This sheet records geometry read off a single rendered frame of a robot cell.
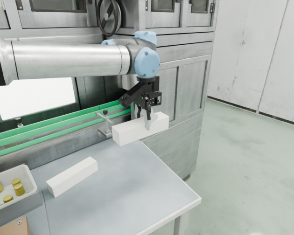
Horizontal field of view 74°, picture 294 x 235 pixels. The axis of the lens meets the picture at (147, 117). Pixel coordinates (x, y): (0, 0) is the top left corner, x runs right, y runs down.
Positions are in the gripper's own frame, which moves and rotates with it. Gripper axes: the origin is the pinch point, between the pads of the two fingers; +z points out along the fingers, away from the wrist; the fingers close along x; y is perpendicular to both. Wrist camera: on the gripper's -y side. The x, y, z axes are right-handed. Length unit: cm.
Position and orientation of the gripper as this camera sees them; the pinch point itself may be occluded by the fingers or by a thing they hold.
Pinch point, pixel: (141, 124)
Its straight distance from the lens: 80.8
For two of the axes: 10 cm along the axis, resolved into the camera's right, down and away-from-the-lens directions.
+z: 0.0, 9.0, 4.5
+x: -5.7, -3.7, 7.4
